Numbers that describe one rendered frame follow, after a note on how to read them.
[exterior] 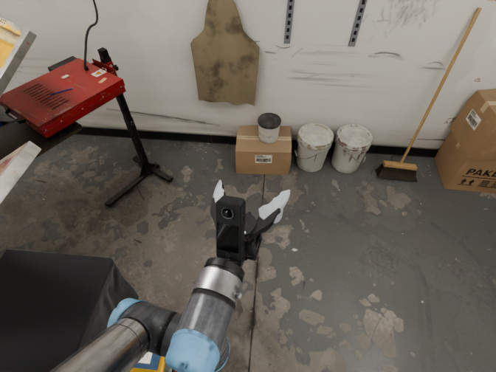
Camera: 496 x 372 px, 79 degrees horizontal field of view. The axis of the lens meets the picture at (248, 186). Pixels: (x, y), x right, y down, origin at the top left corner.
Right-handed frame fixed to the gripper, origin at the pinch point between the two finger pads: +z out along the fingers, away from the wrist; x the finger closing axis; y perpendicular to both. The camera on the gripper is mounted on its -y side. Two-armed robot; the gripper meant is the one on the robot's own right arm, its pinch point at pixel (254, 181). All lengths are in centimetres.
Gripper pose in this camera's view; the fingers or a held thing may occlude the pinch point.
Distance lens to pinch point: 63.2
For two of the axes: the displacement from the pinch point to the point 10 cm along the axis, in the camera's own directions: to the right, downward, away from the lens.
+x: 9.5, 1.4, -2.9
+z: 2.9, -7.4, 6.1
